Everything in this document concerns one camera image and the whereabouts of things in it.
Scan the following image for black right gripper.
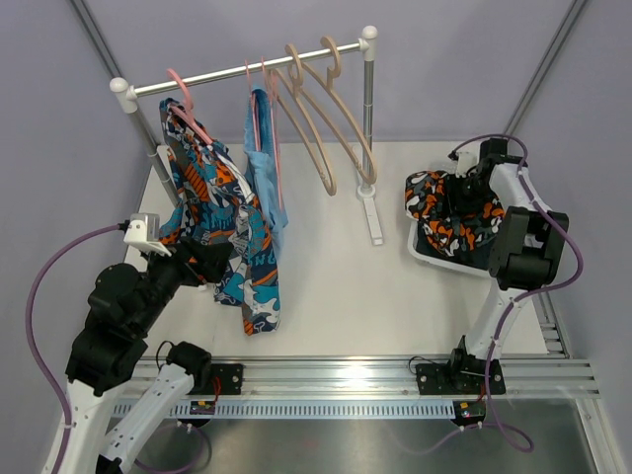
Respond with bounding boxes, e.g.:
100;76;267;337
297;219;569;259
440;173;493;219

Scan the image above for white plastic basket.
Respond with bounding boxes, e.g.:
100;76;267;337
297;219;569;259
407;221;490;279

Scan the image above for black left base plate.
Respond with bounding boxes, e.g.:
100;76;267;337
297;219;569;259
188;362;244;396

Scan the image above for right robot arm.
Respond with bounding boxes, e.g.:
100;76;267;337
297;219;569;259
444;133;569;395

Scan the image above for pink hanger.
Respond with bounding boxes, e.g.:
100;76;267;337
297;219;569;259
167;68;214;146
261;57;284;211
244;60;262;152

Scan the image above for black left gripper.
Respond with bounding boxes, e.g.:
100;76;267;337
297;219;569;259
132;235;233;334

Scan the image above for beige hanger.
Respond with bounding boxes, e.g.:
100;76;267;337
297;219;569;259
298;35;377;189
272;43;338;197

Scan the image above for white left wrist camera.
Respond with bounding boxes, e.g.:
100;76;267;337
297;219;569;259
123;213;172;257

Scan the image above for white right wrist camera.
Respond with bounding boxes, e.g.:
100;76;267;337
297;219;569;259
448;151;479;179

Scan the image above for orange black camouflage shorts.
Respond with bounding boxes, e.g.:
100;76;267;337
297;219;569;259
404;170;505;240

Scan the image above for light blue shorts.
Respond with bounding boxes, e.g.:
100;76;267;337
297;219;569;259
243;87;288;254

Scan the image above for dark navy shorts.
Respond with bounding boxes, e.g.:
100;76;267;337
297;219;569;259
415;224;496;270

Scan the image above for skull print colourful shorts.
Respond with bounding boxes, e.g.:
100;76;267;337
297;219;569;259
159;98;280;336

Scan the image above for aluminium rail front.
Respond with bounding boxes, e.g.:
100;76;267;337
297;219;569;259
63;357;601;401

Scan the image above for white slotted cable duct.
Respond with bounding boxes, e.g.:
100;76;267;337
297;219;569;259
113;399;458;421

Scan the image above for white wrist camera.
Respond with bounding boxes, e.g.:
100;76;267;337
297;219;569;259
123;213;172;257
448;151;479;179

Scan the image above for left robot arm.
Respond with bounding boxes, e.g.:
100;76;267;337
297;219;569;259
42;239;233;473

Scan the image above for white clothes rack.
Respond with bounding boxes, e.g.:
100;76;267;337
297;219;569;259
110;26;384;246

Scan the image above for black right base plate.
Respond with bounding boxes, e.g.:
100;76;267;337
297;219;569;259
415;358;507;395

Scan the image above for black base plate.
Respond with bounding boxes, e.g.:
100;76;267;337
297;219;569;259
188;362;244;396
415;358;507;395

